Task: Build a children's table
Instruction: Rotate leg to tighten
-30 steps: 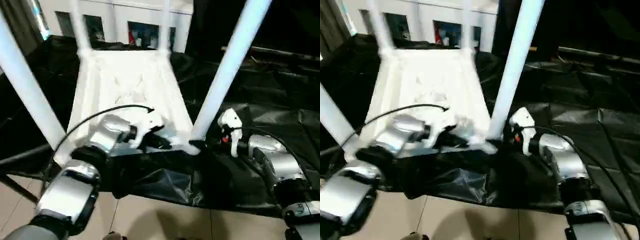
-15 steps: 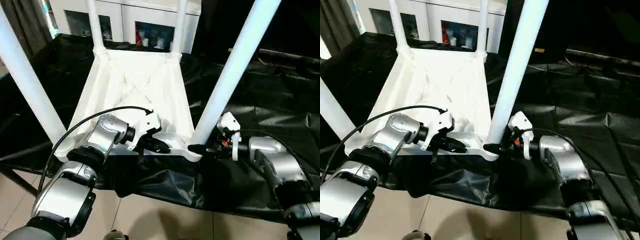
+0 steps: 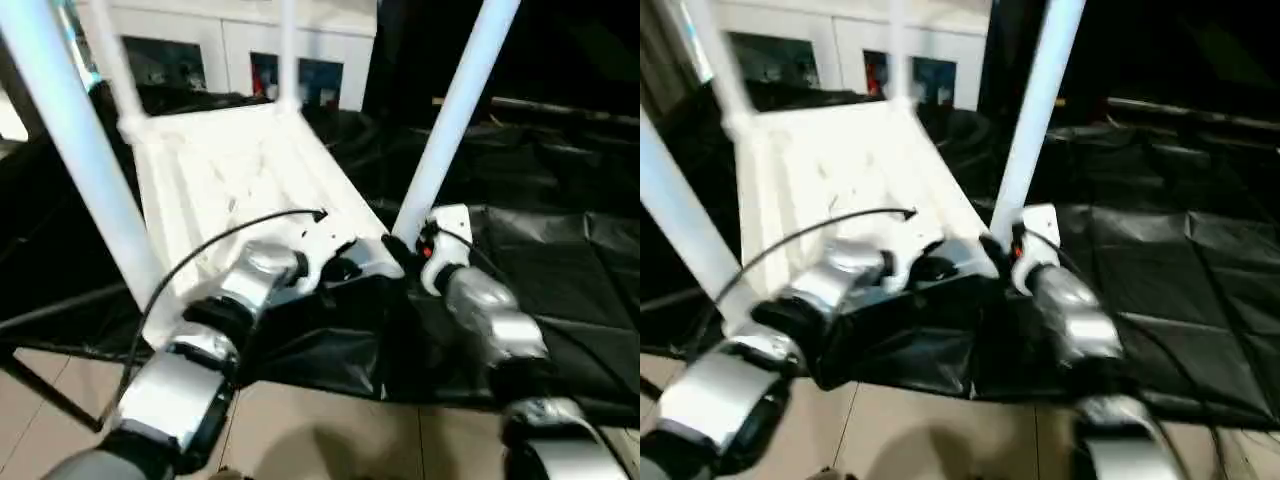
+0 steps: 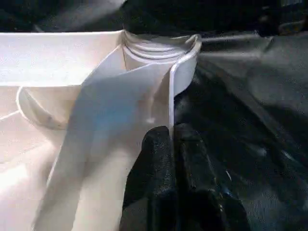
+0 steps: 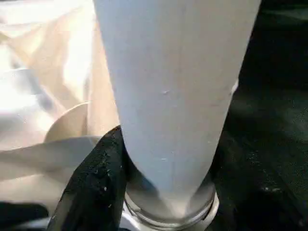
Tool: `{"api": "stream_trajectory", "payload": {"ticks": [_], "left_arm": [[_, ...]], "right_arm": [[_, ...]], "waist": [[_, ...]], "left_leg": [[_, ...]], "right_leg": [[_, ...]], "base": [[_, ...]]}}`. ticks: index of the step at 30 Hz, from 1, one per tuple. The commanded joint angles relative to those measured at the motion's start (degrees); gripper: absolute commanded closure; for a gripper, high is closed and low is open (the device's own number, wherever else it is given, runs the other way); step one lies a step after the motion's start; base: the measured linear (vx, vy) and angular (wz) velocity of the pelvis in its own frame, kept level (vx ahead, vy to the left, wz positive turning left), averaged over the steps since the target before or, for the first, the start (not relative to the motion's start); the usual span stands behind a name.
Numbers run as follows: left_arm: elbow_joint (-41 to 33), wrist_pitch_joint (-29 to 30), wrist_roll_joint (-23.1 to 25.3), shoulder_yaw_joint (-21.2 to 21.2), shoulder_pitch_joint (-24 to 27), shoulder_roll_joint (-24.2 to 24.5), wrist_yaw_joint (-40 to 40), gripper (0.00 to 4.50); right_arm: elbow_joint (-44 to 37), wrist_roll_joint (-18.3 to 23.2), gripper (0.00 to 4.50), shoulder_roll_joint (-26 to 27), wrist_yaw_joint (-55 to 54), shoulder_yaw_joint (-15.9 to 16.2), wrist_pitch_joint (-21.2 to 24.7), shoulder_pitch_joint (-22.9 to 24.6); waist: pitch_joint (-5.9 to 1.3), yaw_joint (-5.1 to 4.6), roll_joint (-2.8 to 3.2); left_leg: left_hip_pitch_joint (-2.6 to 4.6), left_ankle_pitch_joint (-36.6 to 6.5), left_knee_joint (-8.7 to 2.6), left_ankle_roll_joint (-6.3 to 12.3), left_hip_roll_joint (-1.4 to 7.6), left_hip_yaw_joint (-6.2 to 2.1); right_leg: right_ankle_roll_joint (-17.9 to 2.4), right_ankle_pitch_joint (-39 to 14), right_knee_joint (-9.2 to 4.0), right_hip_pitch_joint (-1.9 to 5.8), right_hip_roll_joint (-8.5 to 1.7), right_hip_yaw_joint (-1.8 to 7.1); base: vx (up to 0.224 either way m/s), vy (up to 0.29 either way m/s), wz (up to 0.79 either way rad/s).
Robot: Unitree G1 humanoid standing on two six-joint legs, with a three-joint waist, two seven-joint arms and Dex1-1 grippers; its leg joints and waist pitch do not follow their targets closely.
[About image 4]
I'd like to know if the white plastic table top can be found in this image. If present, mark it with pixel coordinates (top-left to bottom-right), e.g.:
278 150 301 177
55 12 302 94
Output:
0 30 203 231

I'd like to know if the white plastic table leg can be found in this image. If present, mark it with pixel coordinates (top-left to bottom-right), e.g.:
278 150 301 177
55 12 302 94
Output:
124 33 193 65

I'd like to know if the black work mat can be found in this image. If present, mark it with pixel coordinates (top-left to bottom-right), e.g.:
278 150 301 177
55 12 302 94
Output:
0 0 308 231

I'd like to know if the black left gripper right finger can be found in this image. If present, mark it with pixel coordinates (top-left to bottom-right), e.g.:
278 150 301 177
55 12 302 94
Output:
174 123 251 231

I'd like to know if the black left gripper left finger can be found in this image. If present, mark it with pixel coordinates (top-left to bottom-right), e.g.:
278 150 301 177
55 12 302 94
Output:
122 125 180 231

